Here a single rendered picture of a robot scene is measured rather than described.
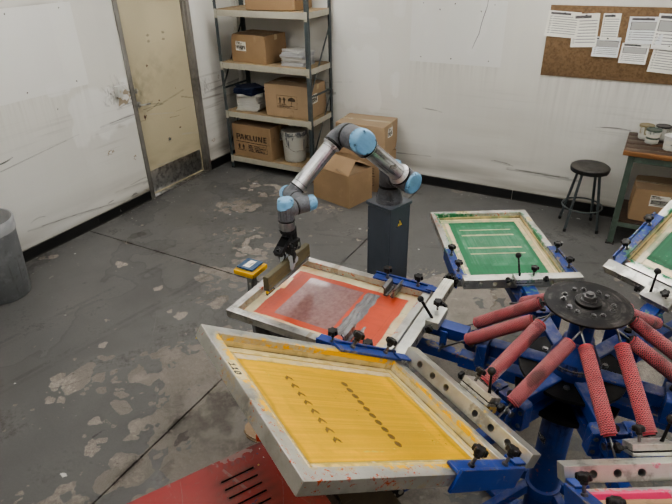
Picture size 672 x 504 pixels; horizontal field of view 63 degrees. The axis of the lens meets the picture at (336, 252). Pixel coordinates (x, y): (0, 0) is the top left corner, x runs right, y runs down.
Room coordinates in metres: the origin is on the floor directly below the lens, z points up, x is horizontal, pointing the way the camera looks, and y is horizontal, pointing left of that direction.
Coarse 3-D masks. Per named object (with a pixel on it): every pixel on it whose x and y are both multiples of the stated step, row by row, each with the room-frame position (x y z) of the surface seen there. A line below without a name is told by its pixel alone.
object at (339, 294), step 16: (304, 272) 2.42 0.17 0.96; (288, 288) 2.27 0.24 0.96; (304, 288) 2.26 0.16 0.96; (320, 288) 2.26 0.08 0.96; (336, 288) 2.26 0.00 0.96; (352, 288) 2.26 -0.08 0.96; (336, 304) 2.12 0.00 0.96; (352, 304) 2.12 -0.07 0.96; (384, 304) 2.11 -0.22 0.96; (400, 304) 2.11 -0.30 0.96; (384, 320) 1.99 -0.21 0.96
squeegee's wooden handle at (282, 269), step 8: (304, 248) 2.34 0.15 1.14; (288, 256) 2.26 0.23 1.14; (304, 256) 2.33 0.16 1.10; (280, 264) 2.19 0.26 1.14; (288, 264) 2.21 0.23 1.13; (296, 264) 2.27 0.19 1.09; (272, 272) 2.12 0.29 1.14; (280, 272) 2.15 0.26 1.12; (288, 272) 2.21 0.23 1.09; (264, 280) 2.08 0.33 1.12; (272, 280) 2.10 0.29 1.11; (280, 280) 2.15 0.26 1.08; (264, 288) 2.08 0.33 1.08; (272, 288) 2.09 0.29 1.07
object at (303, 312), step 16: (272, 304) 2.13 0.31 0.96; (288, 304) 2.13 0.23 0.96; (304, 304) 2.13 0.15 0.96; (320, 304) 2.12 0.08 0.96; (288, 320) 2.00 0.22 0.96; (304, 320) 2.00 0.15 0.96; (320, 320) 2.00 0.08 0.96; (336, 320) 2.00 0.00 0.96; (368, 320) 1.99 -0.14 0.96; (336, 336) 1.88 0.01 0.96; (368, 336) 1.88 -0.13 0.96
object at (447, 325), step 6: (444, 324) 1.84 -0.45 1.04; (450, 324) 1.83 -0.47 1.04; (456, 324) 1.83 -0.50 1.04; (462, 324) 1.83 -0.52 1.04; (438, 330) 1.83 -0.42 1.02; (444, 330) 1.81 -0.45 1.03; (450, 330) 1.80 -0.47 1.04; (456, 330) 1.79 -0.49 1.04; (462, 330) 1.79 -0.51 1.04; (468, 330) 1.79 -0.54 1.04; (450, 336) 1.80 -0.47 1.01; (456, 336) 1.79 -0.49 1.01; (462, 336) 1.78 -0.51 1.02; (462, 342) 1.77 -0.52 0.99
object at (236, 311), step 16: (336, 272) 2.39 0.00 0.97; (352, 272) 2.35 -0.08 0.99; (256, 288) 2.22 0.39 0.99; (240, 304) 2.09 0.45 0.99; (416, 304) 2.06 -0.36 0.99; (240, 320) 2.01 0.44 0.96; (256, 320) 1.97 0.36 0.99; (272, 320) 1.96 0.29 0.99; (288, 336) 1.88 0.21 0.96; (304, 336) 1.84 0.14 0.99; (400, 336) 1.83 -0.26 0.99
